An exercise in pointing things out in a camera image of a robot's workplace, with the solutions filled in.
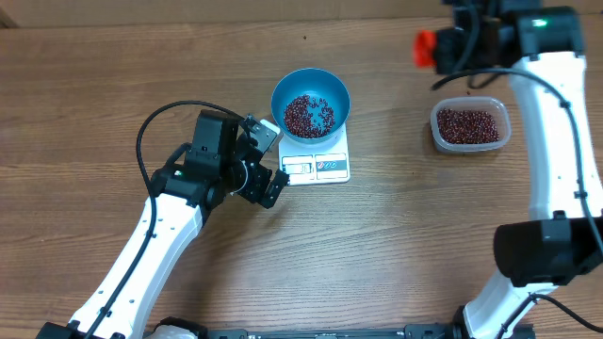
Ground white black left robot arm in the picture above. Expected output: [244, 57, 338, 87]
[38, 109, 288, 338]

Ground white kitchen scale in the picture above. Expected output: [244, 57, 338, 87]
[278, 125, 351, 186]

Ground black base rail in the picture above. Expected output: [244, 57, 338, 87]
[140, 315, 538, 339]

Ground red beans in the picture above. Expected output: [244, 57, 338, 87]
[284, 95, 500, 144]

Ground red scoop blue handle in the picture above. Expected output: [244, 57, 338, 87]
[413, 30, 437, 68]

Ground blue bowl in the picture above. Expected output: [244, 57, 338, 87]
[270, 68, 351, 145]

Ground clear plastic container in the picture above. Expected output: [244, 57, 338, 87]
[430, 96, 512, 154]

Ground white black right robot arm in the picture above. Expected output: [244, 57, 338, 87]
[415, 1, 602, 338]

